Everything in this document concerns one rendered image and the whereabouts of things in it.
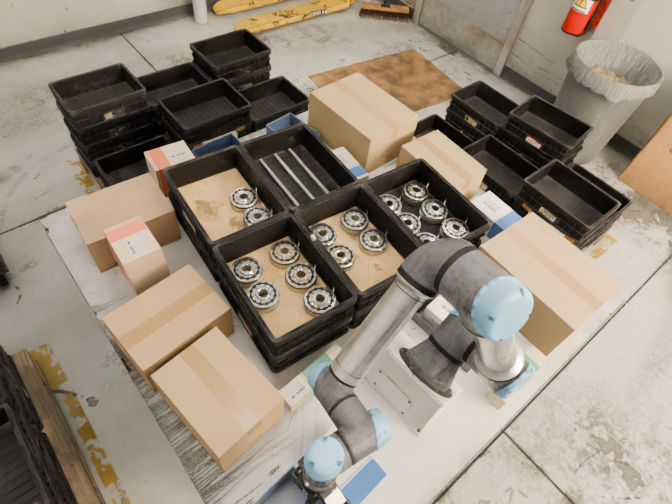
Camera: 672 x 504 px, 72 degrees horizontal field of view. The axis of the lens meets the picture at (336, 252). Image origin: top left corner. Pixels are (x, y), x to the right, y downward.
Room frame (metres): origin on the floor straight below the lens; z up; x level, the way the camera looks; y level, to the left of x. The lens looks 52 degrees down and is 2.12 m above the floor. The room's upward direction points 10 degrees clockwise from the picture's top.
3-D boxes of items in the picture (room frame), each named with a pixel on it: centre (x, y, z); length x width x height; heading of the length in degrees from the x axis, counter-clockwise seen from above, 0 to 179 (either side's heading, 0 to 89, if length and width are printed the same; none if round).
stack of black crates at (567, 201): (1.81, -1.11, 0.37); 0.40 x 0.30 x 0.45; 47
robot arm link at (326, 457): (0.24, -0.05, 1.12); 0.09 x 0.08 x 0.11; 129
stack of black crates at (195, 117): (2.02, 0.81, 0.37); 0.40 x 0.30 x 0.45; 137
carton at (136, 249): (0.84, 0.64, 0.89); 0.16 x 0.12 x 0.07; 45
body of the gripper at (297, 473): (0.24, -0.04, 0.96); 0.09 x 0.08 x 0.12; 52
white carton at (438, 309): (0.85, -0.45, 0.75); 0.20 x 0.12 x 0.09; 51
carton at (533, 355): (0.69, -0.65, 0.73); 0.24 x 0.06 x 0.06; 138
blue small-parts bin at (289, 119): (1.70, 0.29, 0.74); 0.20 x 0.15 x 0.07; 53
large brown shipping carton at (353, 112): (1.79, -0.01, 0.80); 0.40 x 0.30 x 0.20; 49
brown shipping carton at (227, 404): (0.45, 0.26, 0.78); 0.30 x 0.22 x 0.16; 54
